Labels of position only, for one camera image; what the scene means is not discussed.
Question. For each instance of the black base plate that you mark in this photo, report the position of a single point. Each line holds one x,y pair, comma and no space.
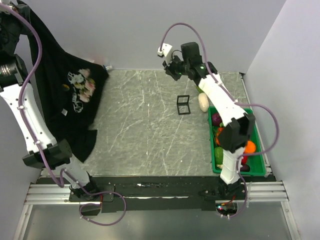
151,193

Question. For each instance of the purple toy onion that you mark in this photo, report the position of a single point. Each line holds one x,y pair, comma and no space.
216,119

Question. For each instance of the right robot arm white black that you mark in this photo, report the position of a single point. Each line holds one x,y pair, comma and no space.
238,124

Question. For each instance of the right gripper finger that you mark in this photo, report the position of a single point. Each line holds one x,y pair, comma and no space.
175,75
170,69

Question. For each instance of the green toy pepper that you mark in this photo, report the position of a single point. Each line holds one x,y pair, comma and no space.
218,155

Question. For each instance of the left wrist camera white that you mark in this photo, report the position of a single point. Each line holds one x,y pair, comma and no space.
5,6

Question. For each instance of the white toy radish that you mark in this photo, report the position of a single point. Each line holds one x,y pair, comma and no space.
202,100

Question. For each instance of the orange black cylinder tool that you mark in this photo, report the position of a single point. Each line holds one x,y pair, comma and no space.
108,67

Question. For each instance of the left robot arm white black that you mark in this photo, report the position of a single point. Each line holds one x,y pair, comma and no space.
44,151

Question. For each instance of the black wire frame stand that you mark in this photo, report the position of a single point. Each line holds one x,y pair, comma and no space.
183,101

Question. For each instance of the orange toy fruit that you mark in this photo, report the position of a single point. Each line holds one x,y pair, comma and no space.
250,147

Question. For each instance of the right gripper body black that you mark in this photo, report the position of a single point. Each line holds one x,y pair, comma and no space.
180,66

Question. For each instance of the red toy pepper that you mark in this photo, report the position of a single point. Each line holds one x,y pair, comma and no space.
244,160

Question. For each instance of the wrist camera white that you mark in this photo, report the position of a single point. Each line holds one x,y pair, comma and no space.
165,51
5,6

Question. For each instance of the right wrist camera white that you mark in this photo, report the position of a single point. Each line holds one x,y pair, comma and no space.
165,51

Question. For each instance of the purple toy eggplant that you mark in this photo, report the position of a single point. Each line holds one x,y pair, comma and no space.
245,168

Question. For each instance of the black printed t-shirt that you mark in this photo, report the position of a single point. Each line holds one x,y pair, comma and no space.
68,114

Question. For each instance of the green plastic bin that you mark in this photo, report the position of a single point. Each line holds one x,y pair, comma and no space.
256,162

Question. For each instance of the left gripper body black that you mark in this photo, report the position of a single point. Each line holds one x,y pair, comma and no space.
13,8

